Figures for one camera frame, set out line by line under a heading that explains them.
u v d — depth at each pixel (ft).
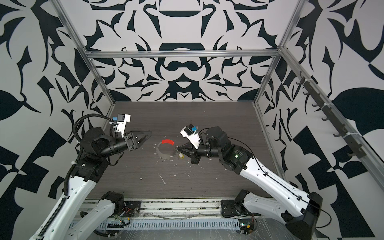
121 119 1.88
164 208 2.49
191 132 1.80
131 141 1.82
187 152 2.06
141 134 1.90
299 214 1.27
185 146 2.00
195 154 1.86
